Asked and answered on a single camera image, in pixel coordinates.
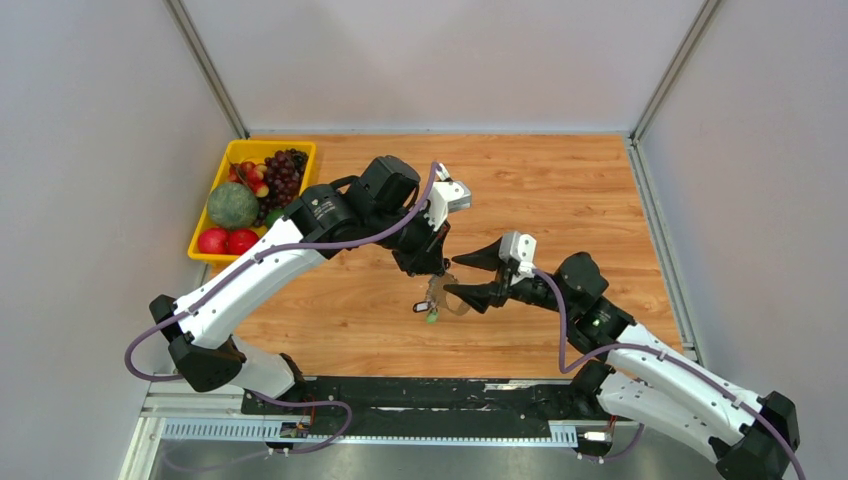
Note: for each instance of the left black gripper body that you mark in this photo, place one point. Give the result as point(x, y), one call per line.
point(413, 245)

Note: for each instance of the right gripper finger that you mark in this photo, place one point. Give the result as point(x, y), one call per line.
point(487, 258)
point(480, 297)

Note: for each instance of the silver carabiner keyring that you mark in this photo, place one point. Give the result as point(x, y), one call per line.
point(458, 306)

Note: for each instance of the black key tag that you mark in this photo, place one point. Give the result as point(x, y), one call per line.
point(421, 307)

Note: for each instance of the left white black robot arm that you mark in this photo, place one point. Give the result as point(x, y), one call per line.
point(200, 326)

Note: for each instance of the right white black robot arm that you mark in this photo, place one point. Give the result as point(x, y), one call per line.
point(631, 373)

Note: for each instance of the dark purple grape bunch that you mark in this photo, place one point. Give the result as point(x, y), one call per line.
point(284, 176)

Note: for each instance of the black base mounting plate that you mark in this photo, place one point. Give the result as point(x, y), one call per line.
point(434, 406)

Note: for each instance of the green lime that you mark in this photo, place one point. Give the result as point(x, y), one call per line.
point(272, 216)

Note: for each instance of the right red apple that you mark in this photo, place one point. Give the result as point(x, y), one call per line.
point(240, 241)

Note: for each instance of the red apple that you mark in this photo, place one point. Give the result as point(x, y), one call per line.
point(213, 241)
point(240, 241)

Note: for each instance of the green melon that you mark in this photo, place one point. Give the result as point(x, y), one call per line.
point(232, 206)

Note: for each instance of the left red apple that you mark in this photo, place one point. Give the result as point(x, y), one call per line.
point(213, 241)

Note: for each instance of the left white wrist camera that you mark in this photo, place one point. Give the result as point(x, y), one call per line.
point(445, 196)

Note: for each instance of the slotted cable duct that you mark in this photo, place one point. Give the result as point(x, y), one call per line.
point(559, 436)

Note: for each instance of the aluminium frame rail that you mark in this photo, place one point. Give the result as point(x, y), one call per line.
point(621, 449)

